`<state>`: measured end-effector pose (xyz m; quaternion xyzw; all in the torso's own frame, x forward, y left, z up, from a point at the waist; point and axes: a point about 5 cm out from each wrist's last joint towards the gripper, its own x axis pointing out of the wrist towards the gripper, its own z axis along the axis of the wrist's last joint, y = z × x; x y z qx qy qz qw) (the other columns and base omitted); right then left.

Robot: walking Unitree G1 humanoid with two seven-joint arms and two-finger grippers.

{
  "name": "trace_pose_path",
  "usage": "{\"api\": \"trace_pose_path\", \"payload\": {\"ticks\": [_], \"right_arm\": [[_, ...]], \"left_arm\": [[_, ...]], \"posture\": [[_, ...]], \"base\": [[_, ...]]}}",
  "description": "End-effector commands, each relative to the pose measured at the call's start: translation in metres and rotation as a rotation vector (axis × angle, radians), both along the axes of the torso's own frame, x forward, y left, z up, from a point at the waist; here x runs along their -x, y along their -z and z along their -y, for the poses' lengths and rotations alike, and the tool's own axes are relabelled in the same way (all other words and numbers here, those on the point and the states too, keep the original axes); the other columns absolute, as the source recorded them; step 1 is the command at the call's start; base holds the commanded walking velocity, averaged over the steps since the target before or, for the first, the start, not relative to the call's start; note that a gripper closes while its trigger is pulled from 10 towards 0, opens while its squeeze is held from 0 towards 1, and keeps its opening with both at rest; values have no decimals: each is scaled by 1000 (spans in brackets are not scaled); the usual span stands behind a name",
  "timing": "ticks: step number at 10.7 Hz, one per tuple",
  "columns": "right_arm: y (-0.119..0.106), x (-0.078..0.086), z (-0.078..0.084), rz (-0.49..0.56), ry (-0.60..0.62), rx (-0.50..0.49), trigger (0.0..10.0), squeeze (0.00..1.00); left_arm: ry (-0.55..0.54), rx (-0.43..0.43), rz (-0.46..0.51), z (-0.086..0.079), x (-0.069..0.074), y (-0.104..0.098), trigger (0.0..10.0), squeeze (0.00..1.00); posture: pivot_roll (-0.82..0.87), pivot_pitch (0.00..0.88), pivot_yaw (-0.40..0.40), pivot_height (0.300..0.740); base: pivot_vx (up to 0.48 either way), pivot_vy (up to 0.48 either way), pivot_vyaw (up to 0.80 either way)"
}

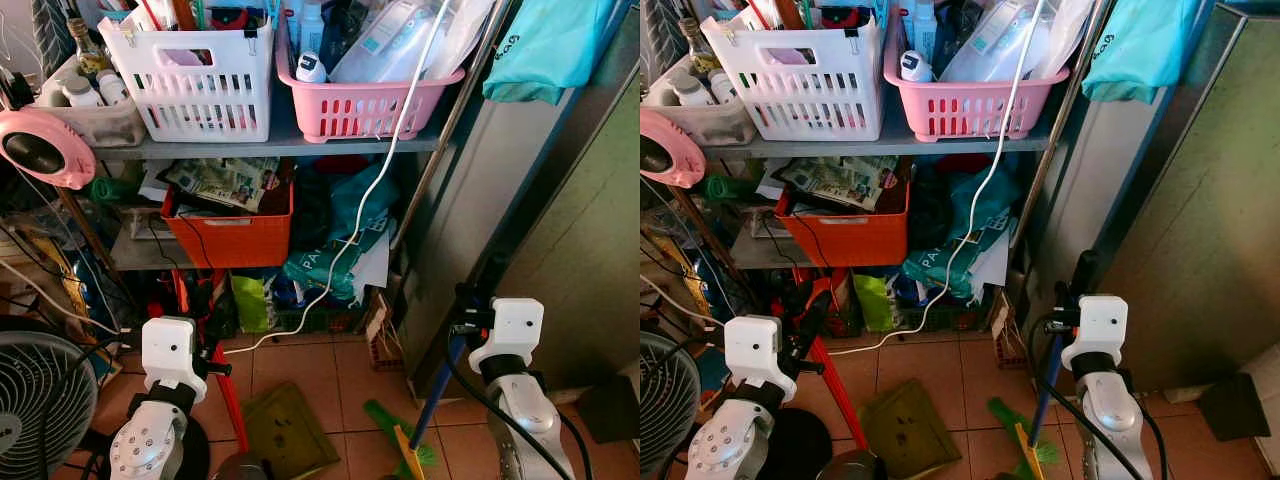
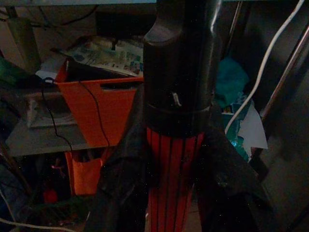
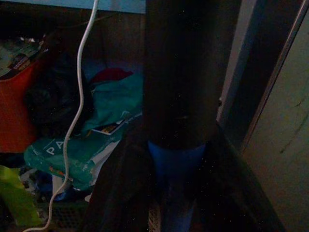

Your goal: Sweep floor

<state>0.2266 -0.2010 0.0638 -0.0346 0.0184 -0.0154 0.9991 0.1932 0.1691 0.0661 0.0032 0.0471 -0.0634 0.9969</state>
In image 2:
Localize grey shelf board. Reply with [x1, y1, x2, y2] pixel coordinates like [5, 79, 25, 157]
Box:
[6, 91, 97, 157]

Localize small orange plastic box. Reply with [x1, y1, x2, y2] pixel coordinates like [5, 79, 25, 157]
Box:
[64, 147, 114, 196]

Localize printed paper sheets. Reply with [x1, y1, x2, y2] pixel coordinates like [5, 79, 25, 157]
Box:
[51, 36, 145, 77]

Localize thin white cable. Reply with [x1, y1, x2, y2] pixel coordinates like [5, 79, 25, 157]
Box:
[0, 217, 78, 232]

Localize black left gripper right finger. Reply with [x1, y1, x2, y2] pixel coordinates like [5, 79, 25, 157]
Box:
[194, 130, 278, 232]

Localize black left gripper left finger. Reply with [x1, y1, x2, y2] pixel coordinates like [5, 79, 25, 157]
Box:
[84, 88, 152, 232]

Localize teal cloth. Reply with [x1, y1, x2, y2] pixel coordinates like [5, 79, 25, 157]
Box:
[214, 57, 251, 109]

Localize large orange plastic box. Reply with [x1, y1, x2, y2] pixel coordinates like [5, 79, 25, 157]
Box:
[54, 60, 145, 147]

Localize olive dustpan with red handle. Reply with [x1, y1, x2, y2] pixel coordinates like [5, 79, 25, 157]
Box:
[142, 0, 224, 232]

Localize metal rod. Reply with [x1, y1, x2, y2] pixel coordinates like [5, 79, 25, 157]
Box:
[260, 31, 309, 121]

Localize thin black cable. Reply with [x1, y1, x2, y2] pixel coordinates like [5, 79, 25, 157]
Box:
[40, 77, 73, 155]
[78, 81, 111, 147]

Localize thick white cable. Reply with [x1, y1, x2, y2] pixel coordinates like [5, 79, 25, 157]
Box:
[224, 0, 306, 136]

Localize white paper sheet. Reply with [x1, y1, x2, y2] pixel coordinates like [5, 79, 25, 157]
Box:
[238, 103, 269, 157]

